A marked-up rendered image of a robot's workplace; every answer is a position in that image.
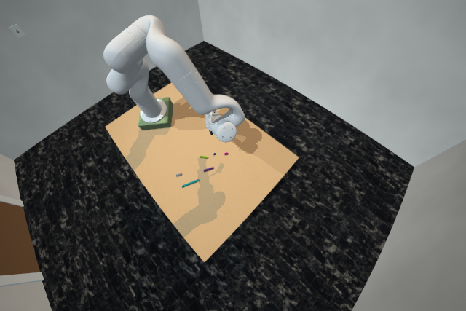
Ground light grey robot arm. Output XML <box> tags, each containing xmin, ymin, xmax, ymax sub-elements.
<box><xmin>103</xmin><ymin>15</ymin><xmax>245</xmax><ymax>142</ymax></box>

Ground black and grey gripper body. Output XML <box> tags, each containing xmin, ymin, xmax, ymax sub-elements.
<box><xmin>206</xmin><ymin>110</ymin><xmax>220</xmax><ymax>131</ymax></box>

